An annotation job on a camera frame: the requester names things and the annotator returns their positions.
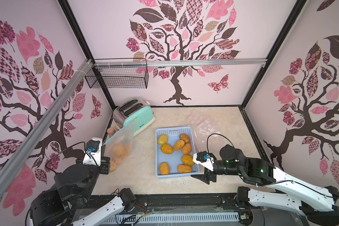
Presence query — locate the aluminium rail left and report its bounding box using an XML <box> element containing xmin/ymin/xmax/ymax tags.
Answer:
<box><xmin>0</xmin><ymin>59</ymin><xmax>93</xmax><ymax>212</ymax></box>

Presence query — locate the black wire wall basket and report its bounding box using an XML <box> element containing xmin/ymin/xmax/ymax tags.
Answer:
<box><xmin>85</xmin><ymin>57</ymin><xmax>149</xmax><ymax>89</ymax></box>

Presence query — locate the reddish potato lower centre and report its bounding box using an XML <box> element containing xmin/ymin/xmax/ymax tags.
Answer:
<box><xmin>182</xmin><ymin>143</ymin><xmax>192</xmax><ymax>155</ymax></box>

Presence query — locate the aluminium rail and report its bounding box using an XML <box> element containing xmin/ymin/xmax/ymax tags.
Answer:
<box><xmin>0</xmin><ymin>59</ymin><xmax>93</xmax><ymax>212</ymax></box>
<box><xmin>94</xmin><ymin>58</ymin><xmax>267</xmax><ymax>67</ymax></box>

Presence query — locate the wrinkled orange potato top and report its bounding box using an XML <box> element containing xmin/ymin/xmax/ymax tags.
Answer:
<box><xmin>112</xmin><ymin>143</ymin><xmax>127</xmax><ymax>157</ymax></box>

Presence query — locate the brown potato right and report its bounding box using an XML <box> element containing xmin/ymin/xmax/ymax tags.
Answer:
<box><xmin>179</xmin><ymin>134</ymin><xmax>191</xmax><ymax>144</ymax></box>

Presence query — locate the black base frame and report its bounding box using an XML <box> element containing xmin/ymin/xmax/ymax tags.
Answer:
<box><xmin>64</xmin><ymin>191</ymin><xmax>310</xmax><ymax>226</ymax></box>

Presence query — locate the white slotted cable duct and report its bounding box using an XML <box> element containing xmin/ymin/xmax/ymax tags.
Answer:
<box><xmin>101</xmin><ymin>212</ymin><xmax>240</xmax><ymax>226</ymax></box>

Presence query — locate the aluminium rail back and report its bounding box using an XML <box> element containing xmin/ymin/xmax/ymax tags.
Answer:
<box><xmin>94</xmin><ymin>58</ymin><xmax>267</xmax><ymax>67</ymax></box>

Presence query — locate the mint green silver toaster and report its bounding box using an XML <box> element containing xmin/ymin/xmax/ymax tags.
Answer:
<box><xmin>113</xmin><ymin>98</ymin><xmax>155</xmax><ymax>136</ymax></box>

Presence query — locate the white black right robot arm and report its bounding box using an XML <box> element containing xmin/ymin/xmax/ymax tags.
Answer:
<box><xmin>193</xmin><ymin>145</ymin><xmax>339</xmax><ymax>226</ymax></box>

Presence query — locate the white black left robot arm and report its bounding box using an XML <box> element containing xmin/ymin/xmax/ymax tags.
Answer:
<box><xmin>24</xmin><ymin>157</ymin><xmax>136</xmax><ymax>226</ymax></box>

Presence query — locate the clear blue zipper bag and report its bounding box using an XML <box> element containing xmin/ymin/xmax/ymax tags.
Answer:
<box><xmin>103</xmin><ymin>121</ymin><xmax>136</xmax><ymax>172</ymax></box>

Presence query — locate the small pink cup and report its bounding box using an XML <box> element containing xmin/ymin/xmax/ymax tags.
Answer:
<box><xmin>107</xmin><ymin>128</ymin><xmax>116</xmax><ymax>137</ymax></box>

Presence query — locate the light blue perforated plastic basket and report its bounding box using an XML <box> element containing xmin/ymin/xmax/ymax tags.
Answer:
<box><xmin>155</xmin><ymin>127</ymin><xmax>200</xmax><ymax>179</ymax></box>

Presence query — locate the yellow-green potato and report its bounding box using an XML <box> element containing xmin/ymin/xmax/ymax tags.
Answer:
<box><xmin>157</xmin><ymin>134</ymin><xmax>168</xmax><ymax>146</ymax></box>

